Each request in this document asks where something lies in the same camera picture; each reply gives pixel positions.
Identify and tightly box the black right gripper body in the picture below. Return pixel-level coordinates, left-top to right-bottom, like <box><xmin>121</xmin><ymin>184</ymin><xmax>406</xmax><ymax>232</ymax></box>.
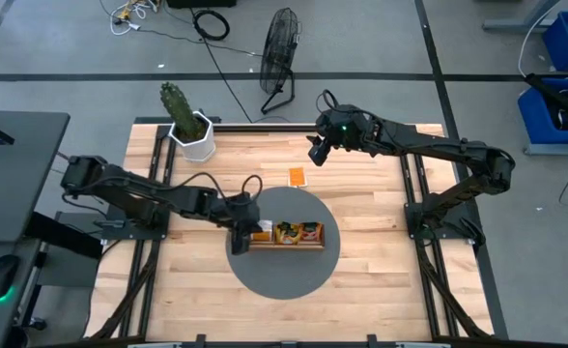
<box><xmin>316</xmin><ymin>104</ymin><xmax>370</xmax><ymax>150</ymax></box>

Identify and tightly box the round grey woven placemat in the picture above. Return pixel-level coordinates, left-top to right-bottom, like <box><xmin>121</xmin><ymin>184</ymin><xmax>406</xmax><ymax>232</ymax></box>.
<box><xmin>224</xmin><ymin>186</ymin><xmax>342</xmax><ymax>301</ymax></box>

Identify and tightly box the white cable bundle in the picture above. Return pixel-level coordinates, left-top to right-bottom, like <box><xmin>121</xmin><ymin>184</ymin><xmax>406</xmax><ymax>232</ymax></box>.
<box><xmin>99</xmin><ymin>0</ymin><xmax>162</xmax><ymax>38</ymax></box>

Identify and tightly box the black desk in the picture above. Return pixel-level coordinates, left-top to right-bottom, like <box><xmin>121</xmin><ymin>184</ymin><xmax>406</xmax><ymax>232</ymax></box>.
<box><xmin>0</xmin><ymin>109</ymin><xmax>71</xmax><ymax>348</ymax></box>

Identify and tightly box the black coiled cable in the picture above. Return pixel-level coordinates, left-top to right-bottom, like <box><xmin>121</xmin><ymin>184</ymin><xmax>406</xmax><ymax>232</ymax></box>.
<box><xmin>191</xmin><ymin>8</ymin><xmax>231</xmax><ymax>43</ymax></box>

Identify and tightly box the wooden compartment tea box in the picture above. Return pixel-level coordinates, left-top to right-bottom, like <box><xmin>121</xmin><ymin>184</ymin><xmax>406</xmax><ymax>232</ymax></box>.
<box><xmin>247</xmin><ymin>220</ymin><xmax>327</xmax><ymax>251</ymax></box>

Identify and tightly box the black floor fan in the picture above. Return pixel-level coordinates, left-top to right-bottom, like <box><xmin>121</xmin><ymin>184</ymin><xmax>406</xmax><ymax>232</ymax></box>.
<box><xmin>258</xmin><ymin>6</ymin><xmax>303</xmax><ymax>116</ymax></box>

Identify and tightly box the blue plastic bin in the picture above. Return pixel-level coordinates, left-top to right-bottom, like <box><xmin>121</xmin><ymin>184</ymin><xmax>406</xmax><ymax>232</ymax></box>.
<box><xmin>517</xmin><ymin>76</ymin><xmax>568</xmax><ymax>146</ymax></box>
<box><xmin>542</xmin><ymin>10</ymin><xmax>568</xmax><ymax>73</ymax></box>

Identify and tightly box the green cactus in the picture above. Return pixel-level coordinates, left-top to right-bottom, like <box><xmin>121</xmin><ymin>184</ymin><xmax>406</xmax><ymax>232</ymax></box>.
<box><xmin>159</xmin><ymin>80</ymin><xmax>208</xmax><ymax>139</ymax></box>

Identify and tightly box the black computer mouse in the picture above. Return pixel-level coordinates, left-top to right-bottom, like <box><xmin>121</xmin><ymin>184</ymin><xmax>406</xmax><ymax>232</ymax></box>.
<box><xmin>0</xmin><ymin>254</ymin><xmax>22</xmax><ymax>304</ymax></box>

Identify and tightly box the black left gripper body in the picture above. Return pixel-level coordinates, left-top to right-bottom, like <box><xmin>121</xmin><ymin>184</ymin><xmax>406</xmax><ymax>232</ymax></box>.
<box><xmin>225</xmin><ymin>192</ymin><xmax>262</xmax><ymax>226</ymax></box>

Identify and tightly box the red peach tea packet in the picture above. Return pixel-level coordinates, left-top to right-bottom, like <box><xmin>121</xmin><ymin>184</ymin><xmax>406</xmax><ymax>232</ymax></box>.
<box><xmin>298</xmin><ymin>220</ymin><xmax>325</xmax><ymax>243</ymax></box>

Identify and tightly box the black aluminium rig frame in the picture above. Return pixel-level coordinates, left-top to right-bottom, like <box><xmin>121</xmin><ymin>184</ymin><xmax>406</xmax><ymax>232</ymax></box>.
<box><xmin>83</xmin><ymin>115</ymin><xmax>510</xmax><ymax>348</ymax></box>

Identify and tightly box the yellow red tea packet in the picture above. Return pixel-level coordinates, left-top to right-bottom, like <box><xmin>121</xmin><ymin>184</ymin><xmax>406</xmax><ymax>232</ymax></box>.
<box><xmin>273</xmin><ymin>220</ymin><xmax>302</xmax><ymax>246</ymax></box>

